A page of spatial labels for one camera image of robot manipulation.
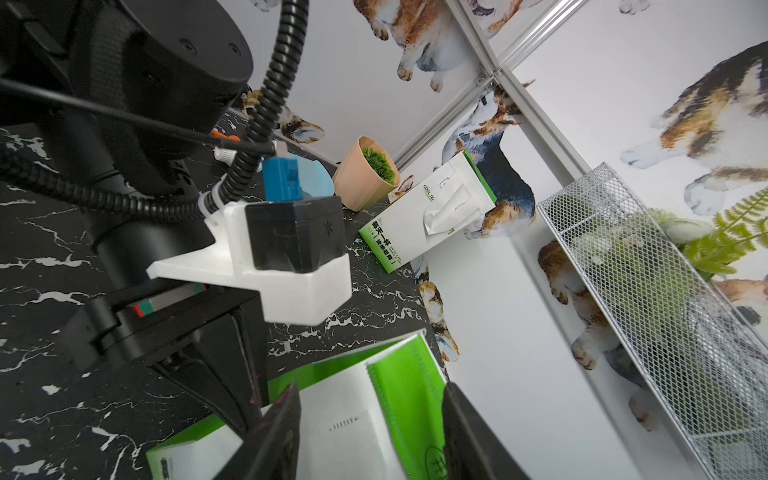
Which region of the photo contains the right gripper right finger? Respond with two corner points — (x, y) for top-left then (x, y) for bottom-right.
(442, 382), (530, 480)

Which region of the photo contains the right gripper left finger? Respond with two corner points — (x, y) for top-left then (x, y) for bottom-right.
(214, 383), (301, 480)

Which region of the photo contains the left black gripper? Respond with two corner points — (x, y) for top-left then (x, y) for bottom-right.
(61, 279), (268, 436)

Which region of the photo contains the green white takeout bag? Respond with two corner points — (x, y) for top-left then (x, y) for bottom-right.
(359, 151), (497, 273)

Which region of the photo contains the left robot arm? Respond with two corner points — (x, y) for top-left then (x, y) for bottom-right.
(1, 1), (265, 435)

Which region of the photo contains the small white orange bottle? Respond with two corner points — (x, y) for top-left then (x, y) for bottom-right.
(209, 128), (241, 166)

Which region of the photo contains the light blue dustpan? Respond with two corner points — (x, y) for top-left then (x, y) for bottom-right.
(283, 156), (335, 200)

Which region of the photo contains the terracotta pot with plant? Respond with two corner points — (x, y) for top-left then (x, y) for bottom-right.
(333, 136), (401, 212)

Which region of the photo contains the artificial fern with flower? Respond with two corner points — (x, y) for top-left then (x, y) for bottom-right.
(649, 188), (767, 280)

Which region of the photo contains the white wire wall basket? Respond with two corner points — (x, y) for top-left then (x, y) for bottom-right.
(537, 165), (767, 479)

